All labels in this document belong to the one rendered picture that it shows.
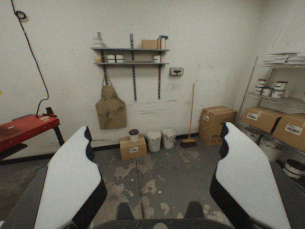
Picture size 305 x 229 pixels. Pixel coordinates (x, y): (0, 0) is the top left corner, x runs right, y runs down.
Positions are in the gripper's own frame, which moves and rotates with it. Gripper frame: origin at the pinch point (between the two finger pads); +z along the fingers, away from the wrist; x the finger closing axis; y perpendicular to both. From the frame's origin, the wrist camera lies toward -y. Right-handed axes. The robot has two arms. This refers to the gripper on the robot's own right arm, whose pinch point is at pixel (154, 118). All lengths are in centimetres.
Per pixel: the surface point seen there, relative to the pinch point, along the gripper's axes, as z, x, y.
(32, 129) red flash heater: 88, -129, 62
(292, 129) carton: 115, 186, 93
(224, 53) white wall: 249, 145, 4
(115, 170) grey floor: 119, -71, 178
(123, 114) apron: 186, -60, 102
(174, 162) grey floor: 136, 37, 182
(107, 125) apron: 176, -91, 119
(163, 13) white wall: 225, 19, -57
